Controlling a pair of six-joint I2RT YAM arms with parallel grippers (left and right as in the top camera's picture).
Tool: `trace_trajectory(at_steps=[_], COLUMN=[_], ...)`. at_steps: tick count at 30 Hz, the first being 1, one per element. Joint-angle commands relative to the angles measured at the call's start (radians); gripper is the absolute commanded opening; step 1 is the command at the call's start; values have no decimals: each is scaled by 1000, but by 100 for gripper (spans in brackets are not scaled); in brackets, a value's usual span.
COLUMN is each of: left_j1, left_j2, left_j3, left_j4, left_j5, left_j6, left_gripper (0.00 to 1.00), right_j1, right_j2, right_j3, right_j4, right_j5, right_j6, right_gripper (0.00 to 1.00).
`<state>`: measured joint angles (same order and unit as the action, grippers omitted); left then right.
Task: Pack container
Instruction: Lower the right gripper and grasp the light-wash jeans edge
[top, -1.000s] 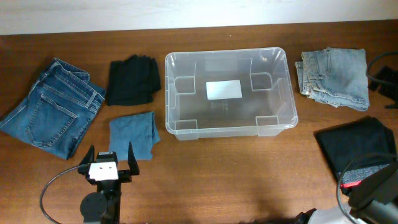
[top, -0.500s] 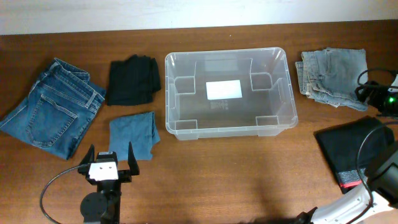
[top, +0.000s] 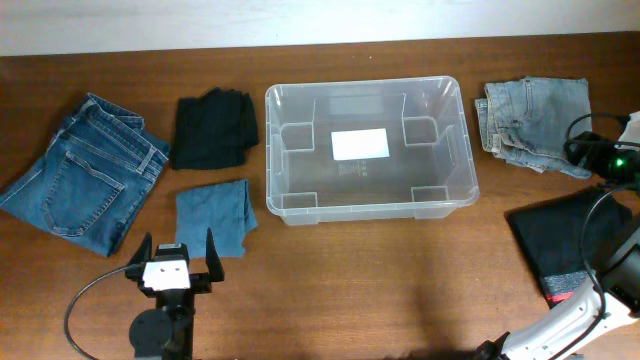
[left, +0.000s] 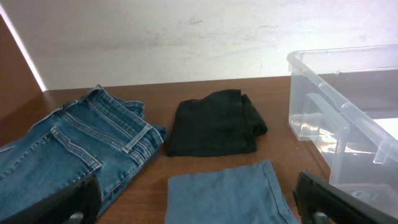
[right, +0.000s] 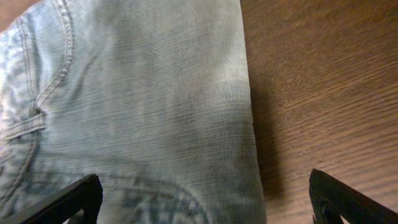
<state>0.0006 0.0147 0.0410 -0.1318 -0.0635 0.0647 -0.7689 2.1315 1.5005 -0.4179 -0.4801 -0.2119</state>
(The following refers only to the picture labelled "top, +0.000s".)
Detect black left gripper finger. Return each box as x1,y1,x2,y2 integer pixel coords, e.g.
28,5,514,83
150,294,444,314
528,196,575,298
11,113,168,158
128,232,152,265
206,228,225,283

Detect black garment with red stripe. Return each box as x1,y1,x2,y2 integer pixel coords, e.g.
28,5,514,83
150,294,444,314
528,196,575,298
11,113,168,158
505,187,634,308

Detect light blue jeans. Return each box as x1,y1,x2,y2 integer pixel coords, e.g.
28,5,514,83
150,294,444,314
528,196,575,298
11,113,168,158
474,77,592,179

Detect clear plastic storage bin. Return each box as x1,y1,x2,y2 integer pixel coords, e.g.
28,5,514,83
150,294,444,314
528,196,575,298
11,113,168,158
265,76,480,226

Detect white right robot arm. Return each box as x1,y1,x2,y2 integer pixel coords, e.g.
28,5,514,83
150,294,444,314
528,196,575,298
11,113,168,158
471,132,639,360

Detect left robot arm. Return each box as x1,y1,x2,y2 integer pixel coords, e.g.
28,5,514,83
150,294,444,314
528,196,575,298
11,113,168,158
125,232,225,360

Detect small blue denim cloth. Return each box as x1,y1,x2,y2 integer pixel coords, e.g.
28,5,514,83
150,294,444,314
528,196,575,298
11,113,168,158
175,179,258,258

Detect dark blue folded jeans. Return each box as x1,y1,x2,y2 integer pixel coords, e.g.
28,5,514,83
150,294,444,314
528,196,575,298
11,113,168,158
1,94,170,257

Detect black folded garment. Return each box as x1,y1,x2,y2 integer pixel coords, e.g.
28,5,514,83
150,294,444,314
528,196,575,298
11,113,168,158
171,88,259,170

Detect white label in bin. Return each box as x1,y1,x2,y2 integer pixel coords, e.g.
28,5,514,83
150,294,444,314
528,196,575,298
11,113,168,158
331,128,390,161

